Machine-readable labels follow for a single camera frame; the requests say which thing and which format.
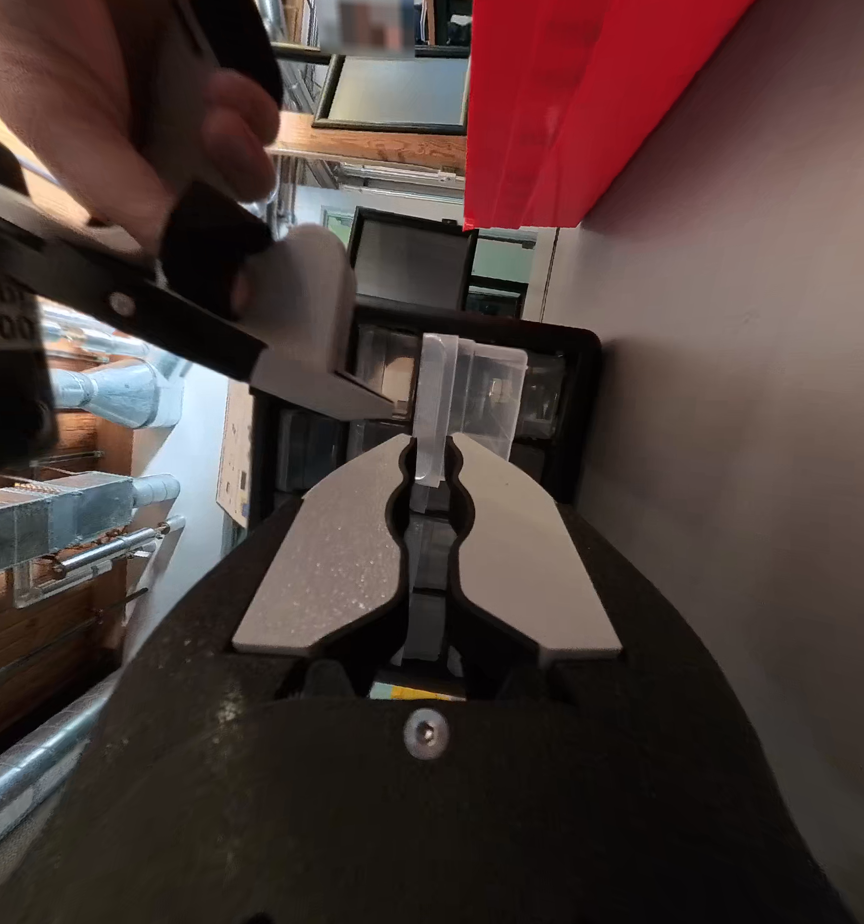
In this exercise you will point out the dark panel on stand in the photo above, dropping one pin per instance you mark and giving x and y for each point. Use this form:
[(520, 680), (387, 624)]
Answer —
[(396, 90), (411, 263)]

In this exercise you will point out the metal air duct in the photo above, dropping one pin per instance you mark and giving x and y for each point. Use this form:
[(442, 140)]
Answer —
[(50, 527), (108, 390)]

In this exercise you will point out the black drawer cabinet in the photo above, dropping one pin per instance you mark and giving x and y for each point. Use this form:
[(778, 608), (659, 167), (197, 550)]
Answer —
[(577, 419)]

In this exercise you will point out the round metal duct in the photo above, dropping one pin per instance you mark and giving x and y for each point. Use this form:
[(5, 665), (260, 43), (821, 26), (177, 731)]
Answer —
[(28, 765)]

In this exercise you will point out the person's right hand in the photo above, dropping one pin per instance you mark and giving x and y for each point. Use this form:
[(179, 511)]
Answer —
[(86, 101)]

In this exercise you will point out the yellow plastic bin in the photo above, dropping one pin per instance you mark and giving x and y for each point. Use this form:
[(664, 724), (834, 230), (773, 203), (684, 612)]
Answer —
[(418, 693)]

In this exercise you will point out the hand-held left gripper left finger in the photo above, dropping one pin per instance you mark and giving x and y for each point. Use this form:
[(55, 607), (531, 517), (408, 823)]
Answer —
[(324, 578)]

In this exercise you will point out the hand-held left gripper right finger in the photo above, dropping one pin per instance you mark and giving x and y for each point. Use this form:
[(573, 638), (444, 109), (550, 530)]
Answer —
[(533, 578)]

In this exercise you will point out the clear plastic drawer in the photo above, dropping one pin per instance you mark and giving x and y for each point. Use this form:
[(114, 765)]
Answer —
[(468, 390)]

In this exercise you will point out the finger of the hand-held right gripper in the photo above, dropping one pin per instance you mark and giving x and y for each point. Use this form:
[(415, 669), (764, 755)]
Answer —
[(324, 390), (310, 296)]

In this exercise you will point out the red plastic bin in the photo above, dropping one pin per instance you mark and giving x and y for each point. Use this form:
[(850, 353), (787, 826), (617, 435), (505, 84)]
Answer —
[(577, 101)]

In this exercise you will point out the wooden ceiling beam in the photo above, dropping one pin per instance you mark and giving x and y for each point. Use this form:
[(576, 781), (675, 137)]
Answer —
[(367, 142)]

